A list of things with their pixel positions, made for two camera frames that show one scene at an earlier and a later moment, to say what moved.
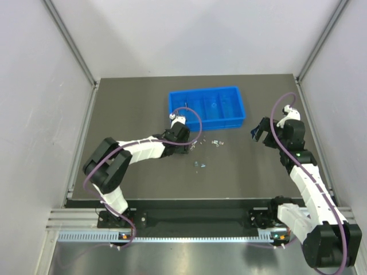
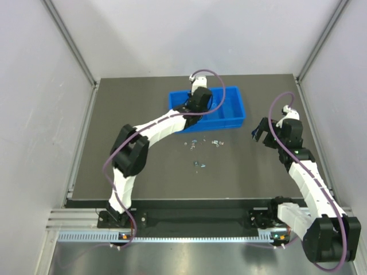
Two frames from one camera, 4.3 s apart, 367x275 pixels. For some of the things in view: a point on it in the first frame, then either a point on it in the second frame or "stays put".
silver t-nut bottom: (202, 165) stays put
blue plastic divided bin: (219, 108) stays put
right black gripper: (264, 129) stays put
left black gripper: (183, 145) -> (205, 102)
